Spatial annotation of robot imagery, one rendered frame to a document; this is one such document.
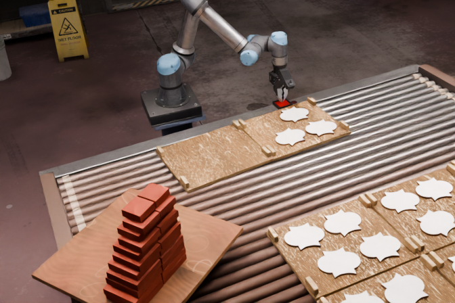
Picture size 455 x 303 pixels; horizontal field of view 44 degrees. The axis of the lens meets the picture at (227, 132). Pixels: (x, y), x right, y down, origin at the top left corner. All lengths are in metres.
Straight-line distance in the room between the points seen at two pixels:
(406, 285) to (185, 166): 1.04
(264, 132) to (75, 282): 1.16
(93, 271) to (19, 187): 2.40
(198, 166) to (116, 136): 2.15
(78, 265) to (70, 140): 2.75
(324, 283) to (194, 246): 0.44
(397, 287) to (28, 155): 3.27
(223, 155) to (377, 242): 0.81
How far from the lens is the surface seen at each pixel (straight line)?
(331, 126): 2.63
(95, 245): 1.98
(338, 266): 1.95
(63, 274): 1.92
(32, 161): 4.46
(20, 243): 3.76
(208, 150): 2.51
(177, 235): 1.77
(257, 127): 2.65
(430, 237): 2.12
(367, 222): 2.13
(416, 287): 1.93
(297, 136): 2.56
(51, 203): 2.37
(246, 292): 1.91
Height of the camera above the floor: 2.35
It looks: 32 degrees down
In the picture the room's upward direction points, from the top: 5 degrees counter-clockwise
